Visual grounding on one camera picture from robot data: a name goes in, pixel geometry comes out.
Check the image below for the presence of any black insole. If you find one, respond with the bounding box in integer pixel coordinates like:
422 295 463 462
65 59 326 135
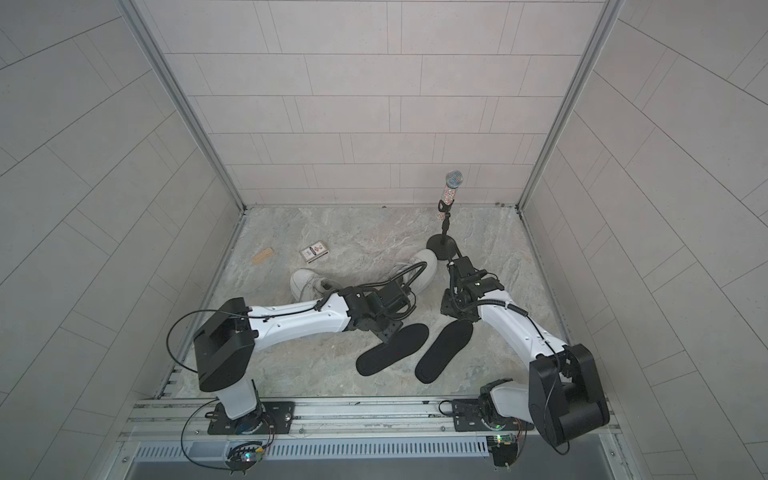
415 320 474 384
355 323 429 377

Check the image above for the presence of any white sneaker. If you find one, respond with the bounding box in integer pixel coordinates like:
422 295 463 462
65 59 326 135
386 249 438 295
289 269 342 302

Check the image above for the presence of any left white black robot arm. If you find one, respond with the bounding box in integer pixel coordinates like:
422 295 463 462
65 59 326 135
192 279 429 435

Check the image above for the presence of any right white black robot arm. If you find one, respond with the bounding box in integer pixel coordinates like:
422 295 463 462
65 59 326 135
421 256 610 448

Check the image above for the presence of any microphone on black stand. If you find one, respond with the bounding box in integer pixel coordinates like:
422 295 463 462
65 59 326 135
426 170 464 261

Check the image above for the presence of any playing card box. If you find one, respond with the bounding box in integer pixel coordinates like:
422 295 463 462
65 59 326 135
300 241 329 264

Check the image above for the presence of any small wooden block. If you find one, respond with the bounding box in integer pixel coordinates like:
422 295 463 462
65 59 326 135
251 247 275 265

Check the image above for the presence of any right green circuit board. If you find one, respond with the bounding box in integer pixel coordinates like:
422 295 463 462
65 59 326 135
486 435 519 470

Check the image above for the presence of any green circuit board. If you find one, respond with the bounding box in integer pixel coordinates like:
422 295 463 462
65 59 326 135
225 441 265 475
486 435 519 470

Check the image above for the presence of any left green circuit board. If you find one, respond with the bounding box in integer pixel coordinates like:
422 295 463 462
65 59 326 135
225 441 265 475

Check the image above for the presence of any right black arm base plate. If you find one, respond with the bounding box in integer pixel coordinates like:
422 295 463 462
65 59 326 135
450 396 534 432

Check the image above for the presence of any aluminium mounting rail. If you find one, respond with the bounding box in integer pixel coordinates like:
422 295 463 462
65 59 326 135
117 395 540 442

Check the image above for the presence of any white perforated cable duct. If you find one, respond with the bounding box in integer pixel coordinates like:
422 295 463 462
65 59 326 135
134 435 490 464

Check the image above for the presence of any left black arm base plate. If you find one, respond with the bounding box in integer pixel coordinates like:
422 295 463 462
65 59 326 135
205 401 296 436

